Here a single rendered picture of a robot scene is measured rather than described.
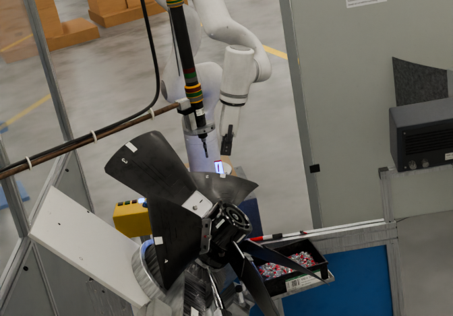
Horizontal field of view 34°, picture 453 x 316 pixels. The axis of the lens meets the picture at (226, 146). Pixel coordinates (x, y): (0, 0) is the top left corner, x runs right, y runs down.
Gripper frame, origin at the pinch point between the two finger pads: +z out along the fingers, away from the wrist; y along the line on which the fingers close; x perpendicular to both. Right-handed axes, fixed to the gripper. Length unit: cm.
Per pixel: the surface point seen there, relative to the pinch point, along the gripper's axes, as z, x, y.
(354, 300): 59, 54, -13
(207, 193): 10.9, -4.6, 9.6
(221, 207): 3.0, -2.4, 33.7
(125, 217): 32.4, -28.6, -9.7
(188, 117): -18.2, -13.4, 25.5
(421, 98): 19, 106, -136
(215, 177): 10.1, -2.0, 0.0
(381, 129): 45, 96, -155
